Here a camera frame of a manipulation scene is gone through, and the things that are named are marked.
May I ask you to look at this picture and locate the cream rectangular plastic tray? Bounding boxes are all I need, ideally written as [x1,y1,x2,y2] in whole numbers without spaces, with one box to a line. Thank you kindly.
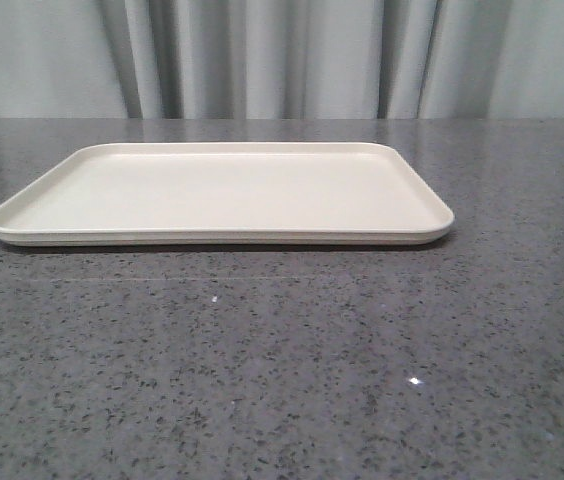
[0,142,454,246]

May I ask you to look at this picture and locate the light grey curtain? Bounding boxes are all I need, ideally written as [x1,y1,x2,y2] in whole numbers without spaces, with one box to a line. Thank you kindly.
[0,1,564,119]

